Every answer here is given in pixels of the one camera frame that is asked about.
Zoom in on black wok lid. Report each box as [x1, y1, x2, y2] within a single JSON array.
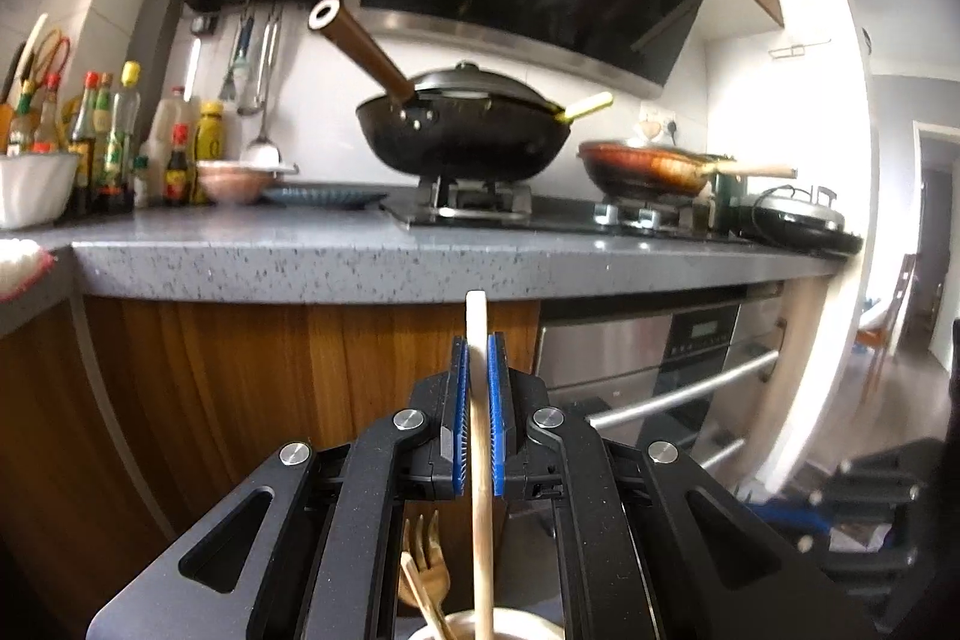
[[409, 60, 560, 109]]

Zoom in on single pale wooden chopstick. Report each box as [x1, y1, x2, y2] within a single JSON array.
[[465, 290, 498, 640]]

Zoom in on grey speckled countertop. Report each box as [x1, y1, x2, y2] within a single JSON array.
[[0, 190, 863, 342]]

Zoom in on white floral ceramic utensil holder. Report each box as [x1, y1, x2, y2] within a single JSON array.
[[409, 608, 565, 640]]

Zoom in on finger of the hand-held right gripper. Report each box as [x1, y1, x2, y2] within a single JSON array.
[[750, 503, 925, 577], [810, 441, 947, 513]]

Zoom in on grey pipe casing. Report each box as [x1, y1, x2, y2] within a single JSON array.
[[138, 0, 212, 110]]

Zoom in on wooden corner base cabinet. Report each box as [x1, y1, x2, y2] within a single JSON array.
[[0, 302, 188, 640]]

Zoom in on metal ladle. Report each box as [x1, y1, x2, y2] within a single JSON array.
[[240, 5, 284, 167]]

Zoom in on white wall bracket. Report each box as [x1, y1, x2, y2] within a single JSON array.
[[768, 39, 830, 61]]

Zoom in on blue plate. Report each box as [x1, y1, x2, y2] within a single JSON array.
[[262, 182, 388, 211]]

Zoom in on black electric griddle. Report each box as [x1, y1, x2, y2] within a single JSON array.
[[731, 184, 864, 256]]

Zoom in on black gas hob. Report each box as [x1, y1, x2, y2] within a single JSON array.
[[379, 175, 752, 233]]

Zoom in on white cloth red edge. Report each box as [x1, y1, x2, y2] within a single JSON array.
[[0, 238, 58, 304]]

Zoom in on pink bowl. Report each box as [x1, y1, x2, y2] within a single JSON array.
[[196, 159, 275, 205]]

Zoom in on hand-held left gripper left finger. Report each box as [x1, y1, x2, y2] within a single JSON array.
[[86, 334, 472, 640]]

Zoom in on stainless steel built-in oven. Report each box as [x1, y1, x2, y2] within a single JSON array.
[[535, 280, 785, 498]]

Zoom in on red frying pan wooden handle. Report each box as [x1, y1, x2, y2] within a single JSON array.
[[577, 139, 798, 197]]

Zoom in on black wok with brown handle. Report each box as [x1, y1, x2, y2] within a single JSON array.
[[309, 0, 565, 176]]

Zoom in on white wall socket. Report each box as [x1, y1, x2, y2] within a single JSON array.
[[640, 110, 684, 144]]

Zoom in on yellow green spatula handle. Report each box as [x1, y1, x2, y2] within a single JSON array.
[[555, 91, 615, 124]]

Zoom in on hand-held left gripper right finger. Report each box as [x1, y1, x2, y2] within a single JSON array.
[[487, 332, 878, 640]]

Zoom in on row of condiment bottles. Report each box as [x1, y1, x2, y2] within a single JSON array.
[[6, 60, 227, 215]]

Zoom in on white bowl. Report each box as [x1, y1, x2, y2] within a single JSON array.
[[0, 151, 80, 231]]

